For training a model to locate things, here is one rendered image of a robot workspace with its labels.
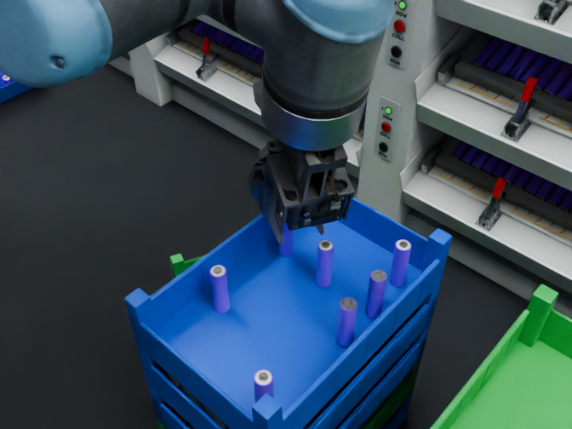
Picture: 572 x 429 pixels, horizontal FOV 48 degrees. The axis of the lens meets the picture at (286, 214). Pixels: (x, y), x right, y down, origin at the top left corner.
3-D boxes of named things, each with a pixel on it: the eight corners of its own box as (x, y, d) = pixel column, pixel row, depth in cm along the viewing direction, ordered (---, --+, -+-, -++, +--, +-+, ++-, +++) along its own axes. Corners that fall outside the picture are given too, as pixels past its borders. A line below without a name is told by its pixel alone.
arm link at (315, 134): (249, 49, 55) (355, 32, 57) (248, 89, 59) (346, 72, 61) (280, 129, 50) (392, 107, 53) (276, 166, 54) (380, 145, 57)
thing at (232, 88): (363, 180, 125) (353, 137, 113) (160, 71, 154) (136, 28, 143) (422, 110, 131) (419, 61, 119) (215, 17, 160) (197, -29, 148)
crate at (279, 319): (270, 464, 60) (268, 421, 55) (134, 343, 70) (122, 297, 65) (442, 283, 76) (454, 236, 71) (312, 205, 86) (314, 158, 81)
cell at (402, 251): (398, 289, 75) (405, 252, 71) (386, 282, 76) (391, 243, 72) (407, 281, 76) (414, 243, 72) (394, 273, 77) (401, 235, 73)
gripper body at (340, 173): (277, 239, 64) (286, 168, 54) (254, 171, 69) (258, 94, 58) (347, 222, 66) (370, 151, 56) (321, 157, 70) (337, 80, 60)
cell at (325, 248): (324, 290, 75) (327, 252, 71) (312, 282, 76) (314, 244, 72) (334, 281, 76) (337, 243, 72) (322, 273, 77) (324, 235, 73)
